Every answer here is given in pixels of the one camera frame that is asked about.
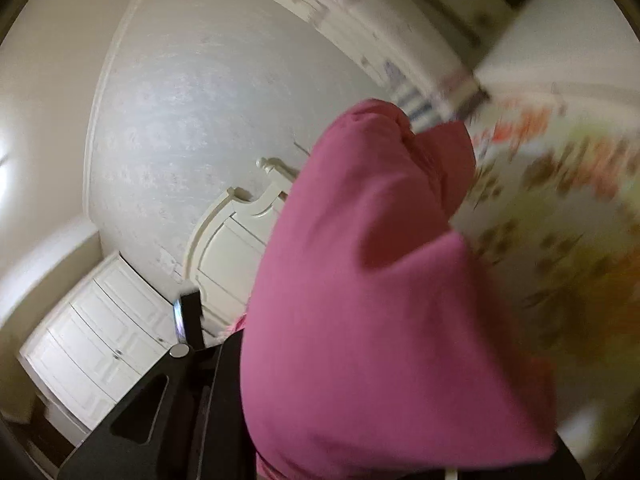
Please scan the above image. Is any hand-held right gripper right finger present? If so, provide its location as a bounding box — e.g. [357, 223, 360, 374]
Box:
[500, 432, 589, 480]

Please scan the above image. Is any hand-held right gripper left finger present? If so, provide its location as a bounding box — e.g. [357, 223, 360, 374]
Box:
[57, 290, 261, 480]

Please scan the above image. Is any pink garment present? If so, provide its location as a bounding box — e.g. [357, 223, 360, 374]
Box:
[225, 99, 562, 480]

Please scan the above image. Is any cream bed headboard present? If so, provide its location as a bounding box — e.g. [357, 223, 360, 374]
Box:
[184, 155, 302, 337]

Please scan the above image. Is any white panelled cabinet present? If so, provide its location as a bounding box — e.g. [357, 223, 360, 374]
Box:
[19, 254, 177, 433]

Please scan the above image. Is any floral bedsheet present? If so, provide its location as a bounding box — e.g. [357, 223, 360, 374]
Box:
[447, 95, 640, 466]

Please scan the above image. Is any striped cloth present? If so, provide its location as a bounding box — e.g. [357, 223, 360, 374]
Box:
[385, 57, 493, 128]

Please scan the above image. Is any white pillow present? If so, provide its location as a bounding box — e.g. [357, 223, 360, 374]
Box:
[472, 0, 640, 107]

